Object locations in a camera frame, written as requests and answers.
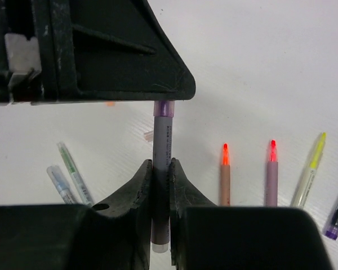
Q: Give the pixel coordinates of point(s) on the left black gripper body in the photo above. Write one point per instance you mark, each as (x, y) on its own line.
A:
(20, 62)

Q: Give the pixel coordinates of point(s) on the blue clear pen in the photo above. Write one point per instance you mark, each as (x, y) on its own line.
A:
(61, 184)

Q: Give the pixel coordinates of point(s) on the pink highlighter pen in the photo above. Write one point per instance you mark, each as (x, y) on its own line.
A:
(271, 187)

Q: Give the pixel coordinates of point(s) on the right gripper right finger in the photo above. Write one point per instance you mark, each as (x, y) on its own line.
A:
(207, 236)

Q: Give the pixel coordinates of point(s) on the orange red highlighter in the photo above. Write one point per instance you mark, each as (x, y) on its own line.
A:
(225, 176)

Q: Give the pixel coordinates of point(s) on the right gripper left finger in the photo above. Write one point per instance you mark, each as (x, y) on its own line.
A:
(113, 234)

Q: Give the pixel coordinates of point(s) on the yellow highlighter pen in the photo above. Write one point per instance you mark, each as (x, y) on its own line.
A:
(308, 176)

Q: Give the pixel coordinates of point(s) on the green clear pen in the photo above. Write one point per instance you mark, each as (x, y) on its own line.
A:
(75, 175)

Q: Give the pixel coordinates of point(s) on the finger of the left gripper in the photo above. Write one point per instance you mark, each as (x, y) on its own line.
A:
(107, 51)

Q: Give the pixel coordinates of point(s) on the light purple pen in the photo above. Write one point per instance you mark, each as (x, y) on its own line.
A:
(162, 146)

